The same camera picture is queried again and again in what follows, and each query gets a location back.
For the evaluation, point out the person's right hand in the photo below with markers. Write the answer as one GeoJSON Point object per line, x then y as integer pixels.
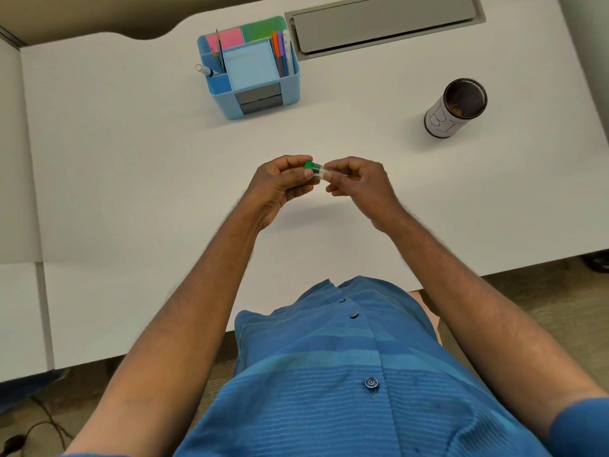
{"type": "Point", "coordinates": [366, 187]}

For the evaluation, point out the person's left hand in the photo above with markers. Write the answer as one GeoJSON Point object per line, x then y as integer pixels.
{"type": "Point", "coordinates": [269, 185]}

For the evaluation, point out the person's right thumb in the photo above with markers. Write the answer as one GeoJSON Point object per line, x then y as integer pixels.
{"type": "Point", "coordinates": [338, 187]}

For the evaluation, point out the person's left thumb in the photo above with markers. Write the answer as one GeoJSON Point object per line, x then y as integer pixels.
{"type": "Point", "coordinates": [303, 182]}

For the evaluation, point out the green marker cap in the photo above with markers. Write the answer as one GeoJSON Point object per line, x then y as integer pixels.
{"type": "Point", "coordinates": [309, 165]}

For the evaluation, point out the white marker body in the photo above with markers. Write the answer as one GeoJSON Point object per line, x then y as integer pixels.
{"type": "Point", "coordinates": [322, 171]}

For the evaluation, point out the person's right forearm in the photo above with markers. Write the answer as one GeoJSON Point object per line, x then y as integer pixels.
{"type": "Point", "coordinates": [480, 318]}

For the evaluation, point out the person's left forearm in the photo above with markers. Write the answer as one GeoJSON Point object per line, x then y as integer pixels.
{"type": "Point", "coordinates": [181, 323]}

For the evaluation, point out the blue plastic desk organizer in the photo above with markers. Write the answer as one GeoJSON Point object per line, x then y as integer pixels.
{"type": "Point", "coordinates": [266, 97]}

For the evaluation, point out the light blue note pad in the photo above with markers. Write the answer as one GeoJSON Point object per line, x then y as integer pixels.
{"type": "Point", "coordinates": [250, 66]}

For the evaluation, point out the black cup with white label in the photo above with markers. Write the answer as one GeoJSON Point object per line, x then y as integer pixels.
{"type": "Point", "coordinates": [449, 116]}

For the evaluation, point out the white pen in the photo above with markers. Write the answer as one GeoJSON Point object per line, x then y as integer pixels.
{"type": "Point", "coordinates": [288, 49]}

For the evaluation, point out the purple pen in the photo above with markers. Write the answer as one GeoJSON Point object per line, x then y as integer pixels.
{"type": "Point", "coordinates": [280, 45]}

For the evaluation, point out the white marker with blue cap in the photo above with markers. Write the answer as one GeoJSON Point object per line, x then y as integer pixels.
{"type": "Point", "coordinates": [204, 70]}

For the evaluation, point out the green sticky note pad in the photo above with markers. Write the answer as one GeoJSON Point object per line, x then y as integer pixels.
{"type": "Point", "coordinates": [261, 31]}

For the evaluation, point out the pink sticky note pad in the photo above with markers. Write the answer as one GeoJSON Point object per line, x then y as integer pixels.
{"type": "Point", "coordinates": [231, 37]}

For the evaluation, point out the blue striped button shirt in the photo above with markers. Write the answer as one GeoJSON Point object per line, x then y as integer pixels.
{"type": "Point", "coordinates": [361, 390]}

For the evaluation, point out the blue object under desk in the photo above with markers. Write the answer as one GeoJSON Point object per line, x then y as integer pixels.
{"type": "Point", "coordinates": [28, 387]}

